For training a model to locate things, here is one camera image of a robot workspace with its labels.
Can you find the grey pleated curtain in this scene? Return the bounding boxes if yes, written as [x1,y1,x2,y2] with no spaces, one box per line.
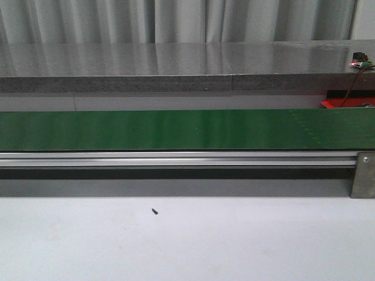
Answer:
[1,1,357,44]

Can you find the green conveyor belt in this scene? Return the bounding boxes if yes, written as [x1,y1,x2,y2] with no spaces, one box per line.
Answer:
[1,108,374,152]

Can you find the metal conveyor support bracket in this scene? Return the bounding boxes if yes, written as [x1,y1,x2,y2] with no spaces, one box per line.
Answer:
[350,151,375,198]

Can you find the red plastic bin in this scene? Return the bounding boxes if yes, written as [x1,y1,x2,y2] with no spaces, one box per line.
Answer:
[321,90,374,108]

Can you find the thin brown cable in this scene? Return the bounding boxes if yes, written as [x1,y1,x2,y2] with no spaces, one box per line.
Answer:
[340,66,365,108]

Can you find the aluminium conveyor frame rail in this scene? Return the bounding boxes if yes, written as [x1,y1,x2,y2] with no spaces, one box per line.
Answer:
[1,151,359,168]

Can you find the grey stone shelf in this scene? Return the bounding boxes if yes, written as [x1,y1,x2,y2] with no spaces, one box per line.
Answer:
[1,40,374,93]

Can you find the small green circuit board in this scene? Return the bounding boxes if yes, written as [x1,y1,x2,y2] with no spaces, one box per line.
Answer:
[350,52,374,69]

